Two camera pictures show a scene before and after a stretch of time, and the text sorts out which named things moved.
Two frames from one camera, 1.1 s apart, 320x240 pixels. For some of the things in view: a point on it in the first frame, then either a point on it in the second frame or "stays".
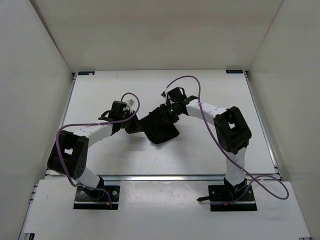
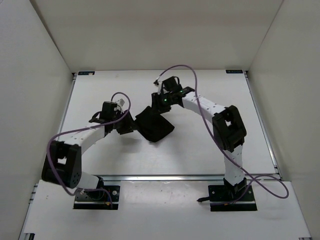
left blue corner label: (86, 73) stays
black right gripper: (168, 119) -> (157, 105)
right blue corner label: (234, 71) stays
